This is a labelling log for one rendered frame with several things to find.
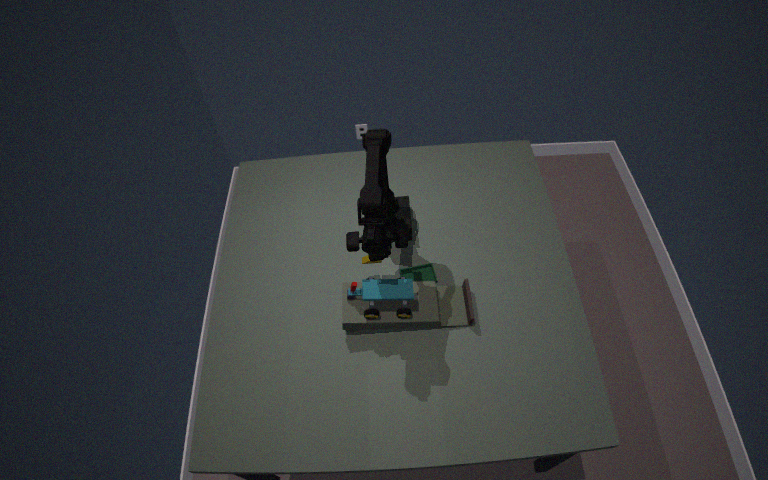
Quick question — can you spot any green tray floor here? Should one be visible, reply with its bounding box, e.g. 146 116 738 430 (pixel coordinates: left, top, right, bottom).
401 267 435 282

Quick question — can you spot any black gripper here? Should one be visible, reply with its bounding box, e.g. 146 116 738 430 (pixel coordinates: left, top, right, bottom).
346 227 408 252

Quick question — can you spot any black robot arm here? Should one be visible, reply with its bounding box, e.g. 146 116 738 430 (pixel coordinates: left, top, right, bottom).
357 129 399 262

